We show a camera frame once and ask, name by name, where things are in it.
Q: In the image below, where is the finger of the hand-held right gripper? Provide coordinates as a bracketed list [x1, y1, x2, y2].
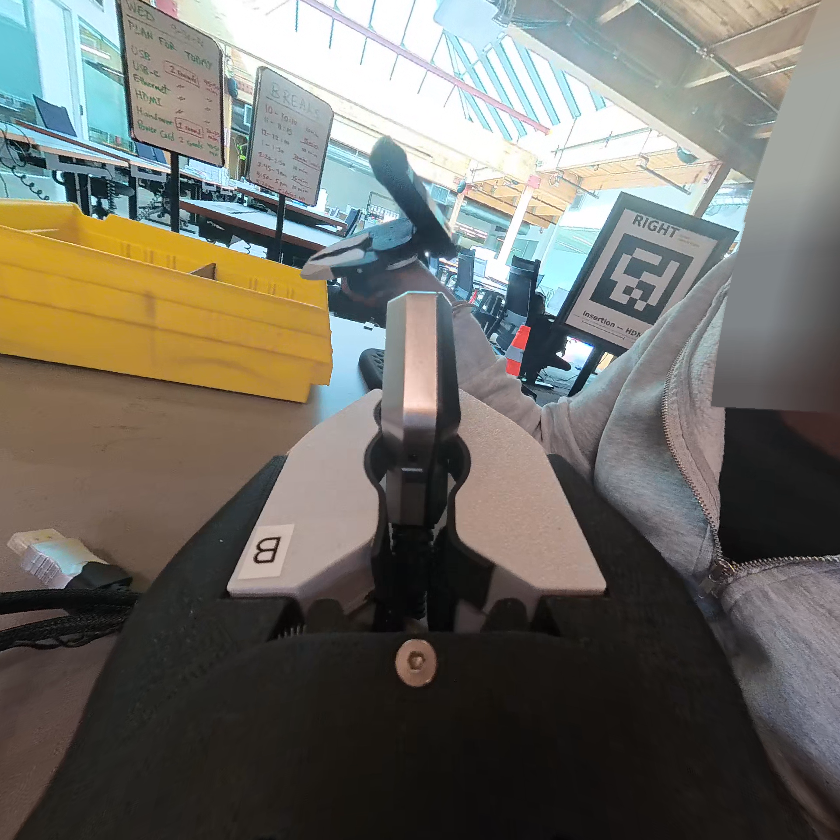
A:
[301, 231, 379, 282]
[364, 218, 422, 271]

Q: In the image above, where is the black and white code sign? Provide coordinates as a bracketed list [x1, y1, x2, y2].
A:
[554, 192, 740, 398]

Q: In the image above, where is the white ceiling projector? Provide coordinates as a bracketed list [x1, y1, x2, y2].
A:
[433, 0, 511, 48]

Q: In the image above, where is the whiteboard on stand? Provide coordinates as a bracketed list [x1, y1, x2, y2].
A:
[245, 66, 335, 265]
[117, 0, 228, 232]

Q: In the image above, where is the orange traffic cone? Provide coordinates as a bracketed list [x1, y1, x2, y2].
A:
[505, 325, 532, 378]

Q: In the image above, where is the person's right hand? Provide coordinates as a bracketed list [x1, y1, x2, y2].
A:
[340, 261, 462, 311]

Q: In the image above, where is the black office chair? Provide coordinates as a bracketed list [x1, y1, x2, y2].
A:
[508, 257, 573, 386]

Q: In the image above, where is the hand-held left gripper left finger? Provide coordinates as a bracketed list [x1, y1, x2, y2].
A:
[226, 390, 389, 614]

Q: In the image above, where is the person's right forearm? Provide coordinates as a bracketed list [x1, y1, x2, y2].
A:
[449, 298, 660, 460]

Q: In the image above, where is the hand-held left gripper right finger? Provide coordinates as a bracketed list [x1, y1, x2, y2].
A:
[448, 388, 608, 631]

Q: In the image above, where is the black hdmi switch box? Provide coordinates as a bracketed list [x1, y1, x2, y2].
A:
[0, 292, 462, 652]

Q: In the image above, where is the large yellow plastic bin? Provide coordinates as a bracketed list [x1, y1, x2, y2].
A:
[0, 200, 334, 403]

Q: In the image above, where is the black padded chair armrest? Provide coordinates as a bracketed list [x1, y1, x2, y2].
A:
[359, 348, 389, 399]

